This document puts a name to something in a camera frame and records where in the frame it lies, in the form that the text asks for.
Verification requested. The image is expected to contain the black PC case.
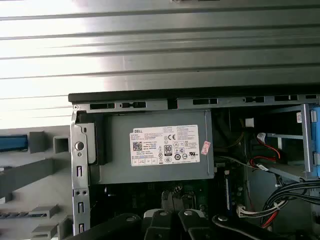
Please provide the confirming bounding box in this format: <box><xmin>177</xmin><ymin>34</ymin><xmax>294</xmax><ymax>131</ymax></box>
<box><xmin>67</xmin><ymin>87</ymin><xmax>320</xmax><ymax>240</ymax></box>

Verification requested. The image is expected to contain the blue drive latch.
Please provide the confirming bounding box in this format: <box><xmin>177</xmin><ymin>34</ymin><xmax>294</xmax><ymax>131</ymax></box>
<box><xmin>308</xmin><ymin>101</ymin><xmax>320</xmax><ymax>180</ymax></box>

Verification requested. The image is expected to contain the black cable bundle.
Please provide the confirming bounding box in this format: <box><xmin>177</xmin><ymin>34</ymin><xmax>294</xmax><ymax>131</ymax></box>
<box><xmin>259</xmin><ymin>178</ymin><xmax>320</xmax><ymax>230</ymax></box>

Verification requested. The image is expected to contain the red thin wire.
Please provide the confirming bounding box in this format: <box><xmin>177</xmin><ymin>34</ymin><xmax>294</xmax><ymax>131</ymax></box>
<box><xmin>248</xmin><ymin>146</ymin><xmax>281</xmax><ymax>167</ymax></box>

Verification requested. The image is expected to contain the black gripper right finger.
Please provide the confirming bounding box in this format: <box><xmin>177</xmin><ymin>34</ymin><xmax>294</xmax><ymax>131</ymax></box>
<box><xmin>177</xmin><ymin>209</ymin><xmax>320</xmax><ymax>240</ymax></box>

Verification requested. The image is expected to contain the grey metal drive cage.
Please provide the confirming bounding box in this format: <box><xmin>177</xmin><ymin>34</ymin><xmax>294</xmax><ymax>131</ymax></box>
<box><xmin>262</xmin><ymin>102</ymin><xmax>320</xmax><ymax>182</ymax></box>

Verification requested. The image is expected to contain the dark green motherboard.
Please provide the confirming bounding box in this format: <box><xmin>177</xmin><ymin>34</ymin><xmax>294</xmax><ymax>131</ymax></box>
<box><xmin>89</xmin><ymin>159</ymin><xmax>251</xmax><ymax>227</ymax></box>

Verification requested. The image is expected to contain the grey parts rack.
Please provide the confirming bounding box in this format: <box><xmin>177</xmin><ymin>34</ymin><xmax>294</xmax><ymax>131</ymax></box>
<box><xmin>0</xmin><ymin>128</ymin><xmax>74</xmax><ymax>240</ymax></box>

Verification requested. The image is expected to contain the installed RAM stick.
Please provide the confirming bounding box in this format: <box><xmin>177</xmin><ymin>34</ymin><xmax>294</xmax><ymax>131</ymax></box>
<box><xmin>224</xmin><ymin>172</ymin><xmax>236</xmax><ymax>214</ymax></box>

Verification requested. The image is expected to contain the hard disk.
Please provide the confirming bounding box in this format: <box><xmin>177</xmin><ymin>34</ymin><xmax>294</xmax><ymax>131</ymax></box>
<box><xmin>0</xmin><ymin>134</ymin><xmax>28</xmax><ymax>152</ymax></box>

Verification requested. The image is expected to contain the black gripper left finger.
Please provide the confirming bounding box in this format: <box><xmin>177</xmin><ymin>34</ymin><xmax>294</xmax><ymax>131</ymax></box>
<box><xmin>65</xmin><ymin>209</ymin><xmax>176</xmax><ymax>240</ymax></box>

